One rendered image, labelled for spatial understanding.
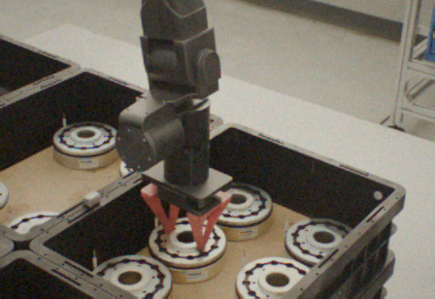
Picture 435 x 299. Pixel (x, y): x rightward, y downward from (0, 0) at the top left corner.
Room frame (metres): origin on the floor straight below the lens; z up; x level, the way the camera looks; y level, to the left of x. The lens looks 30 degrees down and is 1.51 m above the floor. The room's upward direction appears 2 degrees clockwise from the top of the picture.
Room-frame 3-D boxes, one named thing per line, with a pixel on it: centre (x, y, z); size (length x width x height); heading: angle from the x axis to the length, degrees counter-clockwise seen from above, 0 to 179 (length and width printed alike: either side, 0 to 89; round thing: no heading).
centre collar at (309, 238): (0.89, -0.12, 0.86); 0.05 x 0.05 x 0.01
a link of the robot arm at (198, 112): (0.88, 0.07, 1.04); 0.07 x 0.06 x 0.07; 147
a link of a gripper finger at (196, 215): (0.87, 0.05, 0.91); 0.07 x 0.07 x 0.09; 54
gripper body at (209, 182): (0.88, 0.06, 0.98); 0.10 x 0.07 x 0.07; 54
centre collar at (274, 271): (0.80, -0.05, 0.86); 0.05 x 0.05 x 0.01
